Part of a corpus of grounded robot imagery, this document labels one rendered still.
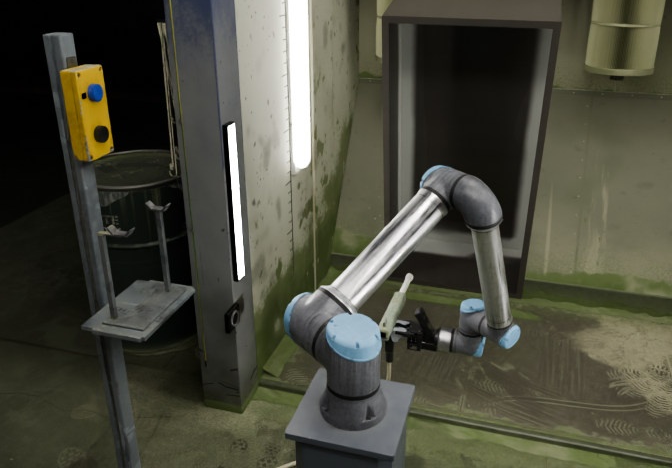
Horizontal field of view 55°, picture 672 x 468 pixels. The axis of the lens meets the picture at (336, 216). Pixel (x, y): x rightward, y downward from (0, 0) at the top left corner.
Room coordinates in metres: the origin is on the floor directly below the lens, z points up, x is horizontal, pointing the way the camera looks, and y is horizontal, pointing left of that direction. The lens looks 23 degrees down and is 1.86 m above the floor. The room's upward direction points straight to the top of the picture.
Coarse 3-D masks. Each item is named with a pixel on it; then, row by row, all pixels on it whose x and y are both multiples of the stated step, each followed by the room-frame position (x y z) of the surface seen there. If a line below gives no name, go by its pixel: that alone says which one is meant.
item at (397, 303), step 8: (408, 280) 2.41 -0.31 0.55; (400, 296) 2.26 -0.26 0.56; (392, 304) 2.19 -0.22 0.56; (400, 304) 2.20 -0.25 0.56; (392, 312) 2.13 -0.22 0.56; (400, 312) 2.20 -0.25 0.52; (384, 320) 2.05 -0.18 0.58; (392, 320) 2.08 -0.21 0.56; (384, 328) 2.02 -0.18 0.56; (392, 328) 2.06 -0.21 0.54; (384, 336) 2.00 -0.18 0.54; (392, 344) 2.10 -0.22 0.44; (392, 352) 2.10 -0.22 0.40; (392, 360) 2.11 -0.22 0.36
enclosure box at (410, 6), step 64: (448, 0) 2.47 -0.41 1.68; (512, 0) 2.43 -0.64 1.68; (384, 64) 2.37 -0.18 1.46; (448, 64) 2.67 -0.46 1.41; (512, 64) 2.60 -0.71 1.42; (384, 128) 2.42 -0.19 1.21; (448, 128) 2.72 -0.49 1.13; (512, 128) 2.64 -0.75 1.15; (384, 192) 2.48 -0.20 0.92; (512, 192) 2.70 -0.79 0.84; (448, 256) 2.72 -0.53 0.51; (512, 256) 2.70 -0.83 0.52
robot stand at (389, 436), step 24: (312, 384) 1.59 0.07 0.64; (384, 384) 1.59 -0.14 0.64; (408, 384) 1.59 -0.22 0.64; (312, 408) 1.48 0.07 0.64; (408, 408) 1.48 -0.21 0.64; (288, 432) 1.38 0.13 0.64; (312, 432) 1.38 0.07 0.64; (336, 432) 1.38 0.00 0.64; (360, 432) 1.38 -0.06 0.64; (384, 432) 1.38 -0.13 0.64; (312, 456) 1.37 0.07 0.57; (336, 456) 1.35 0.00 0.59; (360, 456) 1.33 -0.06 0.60; (384, 456) 1.30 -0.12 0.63
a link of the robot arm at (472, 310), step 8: (464, 304) 2.02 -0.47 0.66; (472, 304) 2.02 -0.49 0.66; (480, 304) 2.02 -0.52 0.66; (464, 312) 2.00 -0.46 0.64; (472, 312) 1.99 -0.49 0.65; (480, 312) 1.99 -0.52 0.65; (464, 320) 2.00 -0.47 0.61; (472, 320) 1.98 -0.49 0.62; (464, 328) 2.00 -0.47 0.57; (472, 328) 1.98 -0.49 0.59; (472, 336) 1.99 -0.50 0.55
